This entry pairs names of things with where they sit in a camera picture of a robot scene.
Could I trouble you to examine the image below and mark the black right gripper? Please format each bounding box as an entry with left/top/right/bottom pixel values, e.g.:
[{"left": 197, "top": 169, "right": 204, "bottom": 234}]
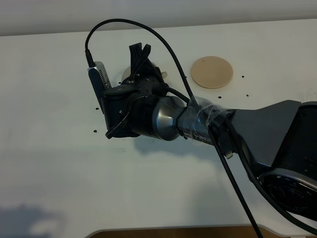
[{"left": 102, "top": 43, "right": 167, "bottom": 138}]

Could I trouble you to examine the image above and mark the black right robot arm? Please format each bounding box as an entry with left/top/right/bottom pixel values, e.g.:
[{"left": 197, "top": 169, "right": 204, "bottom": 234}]
[{"left": 102, "top": 43, "right": 317, "bottom": 220}]

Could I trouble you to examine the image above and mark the beige round teapot saucer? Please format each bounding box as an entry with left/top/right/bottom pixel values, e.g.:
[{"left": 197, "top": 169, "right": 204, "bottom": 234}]
[{"left": 191, "top": 56, "right": 233, "bottom": 89}]

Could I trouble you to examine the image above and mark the beige far cup saucer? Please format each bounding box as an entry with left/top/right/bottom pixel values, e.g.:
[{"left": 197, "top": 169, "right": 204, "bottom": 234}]
[{"left": 121, "top": 66, "right": 131, "bottom": 81}]

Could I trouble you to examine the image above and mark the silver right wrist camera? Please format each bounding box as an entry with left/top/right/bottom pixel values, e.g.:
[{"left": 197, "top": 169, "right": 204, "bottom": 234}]
[{"left": 88, "top": 61, "right": 111, "bottom": 112}]

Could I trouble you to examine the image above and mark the black right camera cable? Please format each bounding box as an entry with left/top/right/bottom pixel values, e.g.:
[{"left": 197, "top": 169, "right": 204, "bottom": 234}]
[{"left": 85, "top": 18, "right": 264, "bottom": 238}]

